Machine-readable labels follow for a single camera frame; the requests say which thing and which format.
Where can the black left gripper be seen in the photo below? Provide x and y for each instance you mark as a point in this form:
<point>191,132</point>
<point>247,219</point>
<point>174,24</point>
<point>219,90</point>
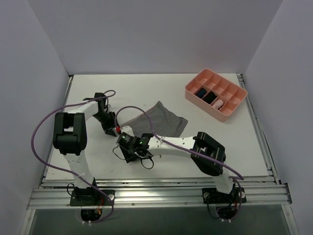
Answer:
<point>110,129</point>

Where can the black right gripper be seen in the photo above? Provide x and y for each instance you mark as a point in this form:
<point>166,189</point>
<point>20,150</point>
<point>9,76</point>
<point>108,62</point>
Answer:
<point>129,155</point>

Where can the grey striped underwear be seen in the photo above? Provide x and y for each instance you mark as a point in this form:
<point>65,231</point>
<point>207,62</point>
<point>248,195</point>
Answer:
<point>165,122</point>

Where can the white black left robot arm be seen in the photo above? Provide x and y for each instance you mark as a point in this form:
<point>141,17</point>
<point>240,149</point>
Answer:
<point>70,138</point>

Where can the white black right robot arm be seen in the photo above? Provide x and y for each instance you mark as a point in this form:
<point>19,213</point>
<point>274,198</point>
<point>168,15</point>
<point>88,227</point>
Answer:
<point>208,154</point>

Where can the blue rolled cloth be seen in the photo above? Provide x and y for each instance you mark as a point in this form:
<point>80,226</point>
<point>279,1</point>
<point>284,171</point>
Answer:
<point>201,93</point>

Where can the black rolled cloth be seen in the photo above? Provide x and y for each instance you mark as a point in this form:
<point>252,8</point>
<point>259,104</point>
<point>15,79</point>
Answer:
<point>210,97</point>

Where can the pink rolled cloth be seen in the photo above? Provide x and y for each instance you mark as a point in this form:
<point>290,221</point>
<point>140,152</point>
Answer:
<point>218,104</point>

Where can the pink compartment tray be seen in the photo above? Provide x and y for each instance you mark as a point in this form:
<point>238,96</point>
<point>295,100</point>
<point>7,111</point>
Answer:
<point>232,94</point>

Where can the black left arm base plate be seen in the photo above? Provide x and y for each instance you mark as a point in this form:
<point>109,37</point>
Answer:
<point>90,197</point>

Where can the aluminium frame rail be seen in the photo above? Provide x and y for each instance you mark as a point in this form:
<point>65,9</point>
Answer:
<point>150,193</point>

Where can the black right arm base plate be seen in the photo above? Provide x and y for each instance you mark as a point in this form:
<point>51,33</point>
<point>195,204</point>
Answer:
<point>212,196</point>

